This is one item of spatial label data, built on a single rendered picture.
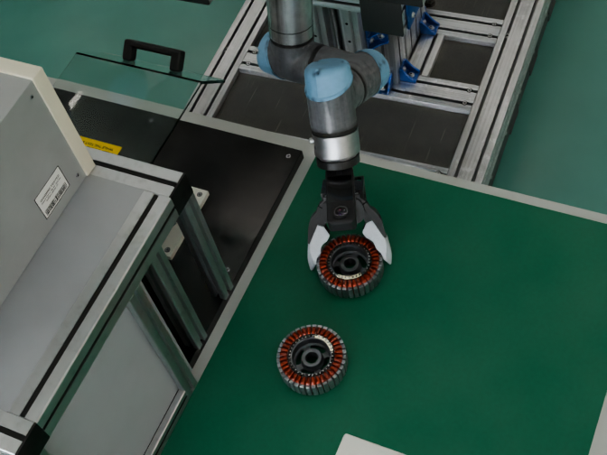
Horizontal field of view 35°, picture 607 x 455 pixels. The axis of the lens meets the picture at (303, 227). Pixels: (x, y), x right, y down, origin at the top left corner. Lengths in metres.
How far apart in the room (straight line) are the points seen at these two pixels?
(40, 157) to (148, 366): 0.36
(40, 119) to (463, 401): 0.75
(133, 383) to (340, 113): 0.52
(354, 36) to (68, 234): 1.23
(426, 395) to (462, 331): 0.12
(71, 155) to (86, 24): 2.04
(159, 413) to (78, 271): 0.33
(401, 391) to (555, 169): 1.29
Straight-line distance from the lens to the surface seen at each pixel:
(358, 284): 1.58
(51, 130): 1.31
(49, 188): 1.33
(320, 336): 1.54
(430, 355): 1.55
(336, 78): 1.48
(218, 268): 1.58
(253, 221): 1.70
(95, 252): 1.31
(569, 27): 3.04
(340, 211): 1.49
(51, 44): 3.36
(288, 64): 1.62
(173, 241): 1.70
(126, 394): 1.41
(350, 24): 2.35
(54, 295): 1.30
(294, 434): 1.52
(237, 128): 1.87
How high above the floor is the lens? 2.14
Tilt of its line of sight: 55 degrees down
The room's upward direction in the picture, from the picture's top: 16 degrees counter-clockwise
